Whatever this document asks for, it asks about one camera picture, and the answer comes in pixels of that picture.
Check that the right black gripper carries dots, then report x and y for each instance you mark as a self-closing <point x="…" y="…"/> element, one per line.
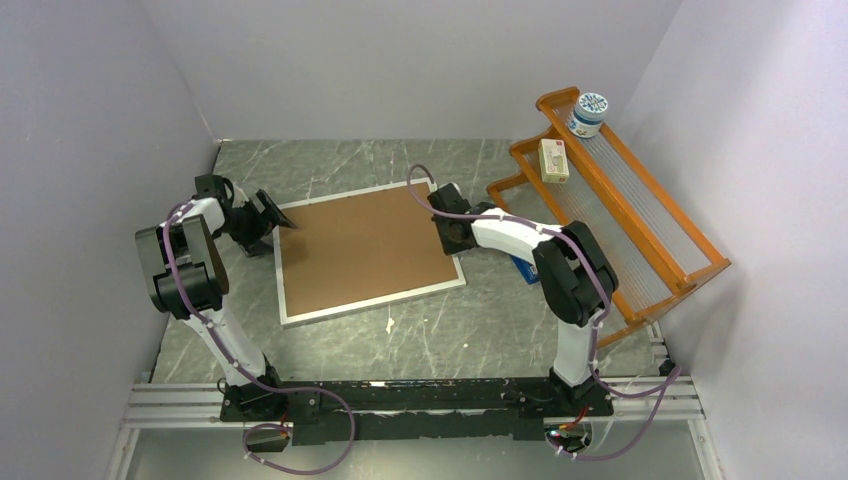
<point x="448" y="247"/>

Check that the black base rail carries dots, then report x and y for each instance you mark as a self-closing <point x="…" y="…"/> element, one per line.
<point x="521" y="408"/>

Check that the white picture frame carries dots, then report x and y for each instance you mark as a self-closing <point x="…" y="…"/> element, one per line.
<point x="371" y="301"/>

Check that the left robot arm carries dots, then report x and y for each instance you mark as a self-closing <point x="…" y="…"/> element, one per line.
<point x="186" y="278"/>

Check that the orange wooden shelf rack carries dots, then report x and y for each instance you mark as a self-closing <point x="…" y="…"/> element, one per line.
<point x="659" y="254"/>

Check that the blue stapler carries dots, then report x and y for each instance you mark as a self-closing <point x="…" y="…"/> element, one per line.
<point x="527" y="270"/>

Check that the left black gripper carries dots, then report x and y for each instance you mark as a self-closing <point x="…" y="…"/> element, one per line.
<point x="253" y="243"/>

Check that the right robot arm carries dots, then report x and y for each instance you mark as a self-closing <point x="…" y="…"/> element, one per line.
<point x="576" y="277"/>

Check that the blue white round jar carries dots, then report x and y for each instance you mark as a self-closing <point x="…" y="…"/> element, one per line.
<point x="587" y="115"/>

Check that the brown backing board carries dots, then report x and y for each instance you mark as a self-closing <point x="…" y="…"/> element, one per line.
<point x="364" y="245"/>

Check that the small cream box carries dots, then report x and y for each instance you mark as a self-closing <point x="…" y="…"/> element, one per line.
<point x="553" y="160"/>

